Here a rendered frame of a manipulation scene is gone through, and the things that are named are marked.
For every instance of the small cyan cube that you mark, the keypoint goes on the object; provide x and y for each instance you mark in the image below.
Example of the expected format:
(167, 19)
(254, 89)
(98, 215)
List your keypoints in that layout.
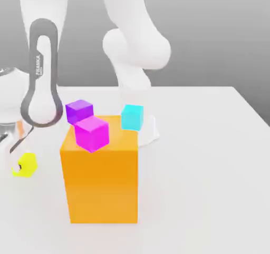
(132, 118)

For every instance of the large orange box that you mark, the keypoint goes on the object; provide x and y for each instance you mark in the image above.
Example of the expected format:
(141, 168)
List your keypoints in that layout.
(101, 184)

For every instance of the small yellow cube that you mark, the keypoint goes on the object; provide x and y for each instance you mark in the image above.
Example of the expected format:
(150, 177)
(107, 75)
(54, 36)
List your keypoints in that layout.
(27, 165)

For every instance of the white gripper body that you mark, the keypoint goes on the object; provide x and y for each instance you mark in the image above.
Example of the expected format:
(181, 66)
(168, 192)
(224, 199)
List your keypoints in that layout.
(24, 143)

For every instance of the small purple cube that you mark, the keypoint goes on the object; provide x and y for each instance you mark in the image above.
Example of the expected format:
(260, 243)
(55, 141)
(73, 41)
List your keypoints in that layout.
(79, 109)

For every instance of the small magenta cube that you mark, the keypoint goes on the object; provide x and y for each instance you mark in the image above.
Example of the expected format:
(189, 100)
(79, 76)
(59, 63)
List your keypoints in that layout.
(92, 133)

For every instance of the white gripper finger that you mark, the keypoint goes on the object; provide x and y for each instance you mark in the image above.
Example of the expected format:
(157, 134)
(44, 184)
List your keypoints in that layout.
(16, 165)

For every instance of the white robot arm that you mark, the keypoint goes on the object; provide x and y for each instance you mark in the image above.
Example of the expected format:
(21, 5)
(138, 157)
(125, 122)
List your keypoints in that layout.
(135, 47)

